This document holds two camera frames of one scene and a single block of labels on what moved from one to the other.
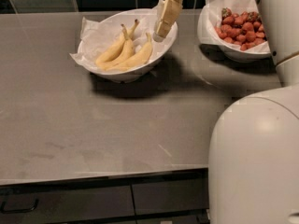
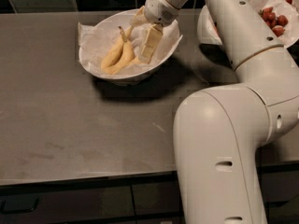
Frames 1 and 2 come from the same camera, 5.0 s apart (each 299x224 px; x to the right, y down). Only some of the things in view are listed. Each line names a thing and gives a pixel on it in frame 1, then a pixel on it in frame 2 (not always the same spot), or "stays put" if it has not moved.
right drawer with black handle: [170, 196] stays put
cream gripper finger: [169, 12] -> [151, 42]
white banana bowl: [121, 46] stays put
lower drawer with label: [192, 218] stays put
